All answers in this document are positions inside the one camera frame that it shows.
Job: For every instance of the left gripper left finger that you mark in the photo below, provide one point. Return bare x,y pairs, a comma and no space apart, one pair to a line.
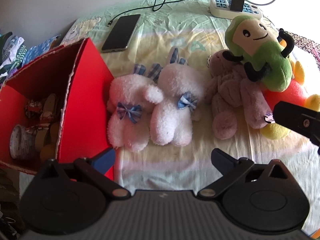
92,171

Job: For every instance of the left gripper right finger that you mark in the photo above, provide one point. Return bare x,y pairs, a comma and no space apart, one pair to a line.
232,171

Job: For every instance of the yellow tiger plush toy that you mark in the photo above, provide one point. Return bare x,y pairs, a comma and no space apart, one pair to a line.
295,94

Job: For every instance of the pink plush teddy bear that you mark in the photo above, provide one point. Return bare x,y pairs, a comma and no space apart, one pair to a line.
228,89

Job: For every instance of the green avocado plush toy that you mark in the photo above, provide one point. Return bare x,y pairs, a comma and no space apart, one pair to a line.
265,57

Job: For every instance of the white plush rabbit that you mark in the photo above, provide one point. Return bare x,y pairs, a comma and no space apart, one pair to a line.
129,123
179,91

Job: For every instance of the brown gourd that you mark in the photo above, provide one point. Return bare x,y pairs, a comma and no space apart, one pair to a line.
48,129

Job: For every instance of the brown patterned side table cloth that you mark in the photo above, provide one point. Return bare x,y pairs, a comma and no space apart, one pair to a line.
307,45

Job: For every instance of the patterned ceramic cup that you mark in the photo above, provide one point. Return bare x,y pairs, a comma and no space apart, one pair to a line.
22,143

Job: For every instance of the red cardboard box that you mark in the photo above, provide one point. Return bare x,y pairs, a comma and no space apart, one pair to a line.
80,78

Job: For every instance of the black smartphone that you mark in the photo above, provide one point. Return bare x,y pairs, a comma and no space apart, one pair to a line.
120,35

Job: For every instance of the blue patterned towel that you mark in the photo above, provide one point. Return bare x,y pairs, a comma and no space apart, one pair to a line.
40,49

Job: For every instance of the white power strip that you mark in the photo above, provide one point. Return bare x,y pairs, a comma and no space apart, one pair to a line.
221,9

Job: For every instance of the pile of folded clothes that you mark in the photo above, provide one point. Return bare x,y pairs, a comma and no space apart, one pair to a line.
13,51

